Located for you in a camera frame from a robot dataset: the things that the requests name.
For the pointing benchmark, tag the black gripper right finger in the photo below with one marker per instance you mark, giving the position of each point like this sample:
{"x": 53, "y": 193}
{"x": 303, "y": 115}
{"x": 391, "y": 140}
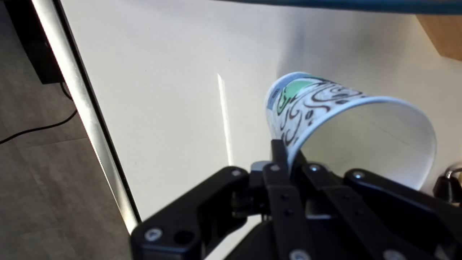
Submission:
{"x": 384, "y": 218}

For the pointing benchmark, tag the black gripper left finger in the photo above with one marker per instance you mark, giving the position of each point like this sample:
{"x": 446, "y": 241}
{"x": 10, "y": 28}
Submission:
{"x": 198, "y": 221}

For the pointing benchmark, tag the patterned paper cup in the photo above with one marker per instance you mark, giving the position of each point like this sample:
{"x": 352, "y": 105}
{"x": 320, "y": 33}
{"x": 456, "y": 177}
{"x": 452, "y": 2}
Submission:
{"x": 341, "y": 127}

